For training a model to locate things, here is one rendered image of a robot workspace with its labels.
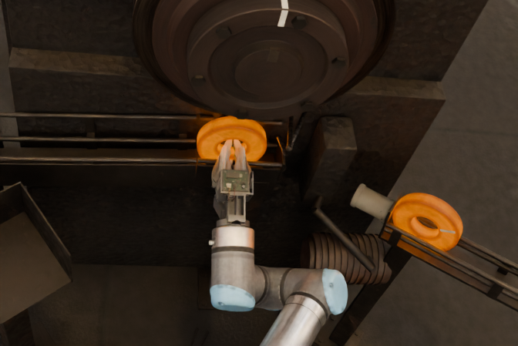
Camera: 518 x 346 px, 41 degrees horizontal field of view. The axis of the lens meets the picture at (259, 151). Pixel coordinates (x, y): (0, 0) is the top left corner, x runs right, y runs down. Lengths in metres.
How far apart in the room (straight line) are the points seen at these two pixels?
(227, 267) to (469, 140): 1.61
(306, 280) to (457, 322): 1.02
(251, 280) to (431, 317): 1.03
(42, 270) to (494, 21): 2.48
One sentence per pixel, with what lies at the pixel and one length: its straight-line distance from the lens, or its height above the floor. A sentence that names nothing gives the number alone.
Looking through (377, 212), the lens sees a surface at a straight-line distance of 1.62.
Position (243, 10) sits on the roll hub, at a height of 1.24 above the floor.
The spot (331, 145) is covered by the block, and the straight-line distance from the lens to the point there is 1.54.
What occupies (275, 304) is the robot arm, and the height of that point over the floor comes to 0.63.
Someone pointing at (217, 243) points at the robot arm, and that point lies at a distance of 1.44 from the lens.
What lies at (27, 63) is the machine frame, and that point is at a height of 0.87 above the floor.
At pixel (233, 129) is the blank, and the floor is 0.81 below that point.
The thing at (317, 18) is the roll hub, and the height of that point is 1.24.
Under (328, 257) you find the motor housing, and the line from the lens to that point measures 1.71.
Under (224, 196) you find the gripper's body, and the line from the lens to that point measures 1.47.
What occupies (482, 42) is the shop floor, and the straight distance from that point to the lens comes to 3.28.
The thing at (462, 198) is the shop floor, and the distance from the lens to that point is 2.66.
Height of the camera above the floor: 1.97
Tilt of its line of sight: 52 degrees down
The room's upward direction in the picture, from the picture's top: 17 degrees clockwise
